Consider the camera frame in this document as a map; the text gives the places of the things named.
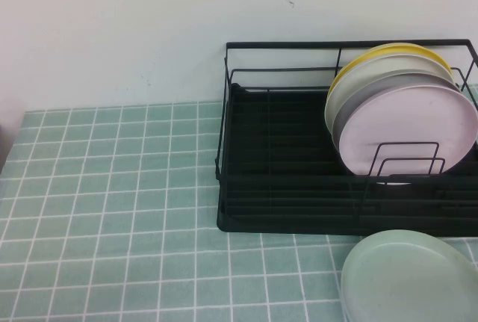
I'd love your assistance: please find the cream white plate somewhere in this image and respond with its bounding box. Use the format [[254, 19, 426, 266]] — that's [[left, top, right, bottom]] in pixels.
[[323, 52, 455, 137]]

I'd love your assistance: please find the pale green plate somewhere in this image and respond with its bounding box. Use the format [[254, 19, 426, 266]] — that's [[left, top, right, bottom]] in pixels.
[[339, 229, 478, 322]]

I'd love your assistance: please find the grey plate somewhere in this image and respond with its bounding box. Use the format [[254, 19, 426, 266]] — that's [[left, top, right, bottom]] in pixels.
[[331, 69, 465, 153]]

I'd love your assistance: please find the black wire dish rack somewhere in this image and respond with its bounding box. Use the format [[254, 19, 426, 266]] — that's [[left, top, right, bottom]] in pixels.
[[214, 39, 478, 239]]

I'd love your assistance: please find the green checked tablecloth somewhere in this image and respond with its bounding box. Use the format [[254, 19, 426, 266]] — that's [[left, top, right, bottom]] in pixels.
[[0, 81, 478, 322]]

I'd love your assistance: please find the pink plate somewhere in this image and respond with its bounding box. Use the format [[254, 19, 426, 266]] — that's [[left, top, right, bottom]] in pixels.
[[337, 83, 478, 187]]

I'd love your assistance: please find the yellow plate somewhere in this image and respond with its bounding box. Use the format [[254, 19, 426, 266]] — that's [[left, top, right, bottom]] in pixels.
[[329, 42, 455, 93]]

